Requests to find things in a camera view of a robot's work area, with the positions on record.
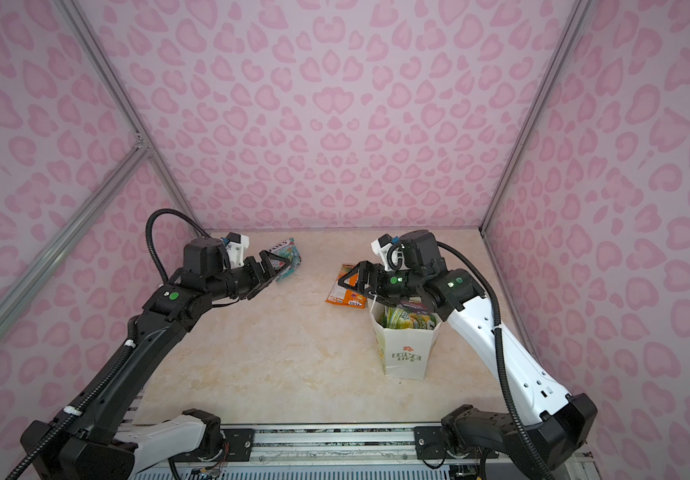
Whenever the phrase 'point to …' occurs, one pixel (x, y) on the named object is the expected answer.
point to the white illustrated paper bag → (404, 351)
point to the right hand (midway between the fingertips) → (352, 286)
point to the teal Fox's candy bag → (287, 249)
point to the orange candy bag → (345, 295)
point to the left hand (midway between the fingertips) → (282, 264)
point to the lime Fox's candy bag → (399, 318)
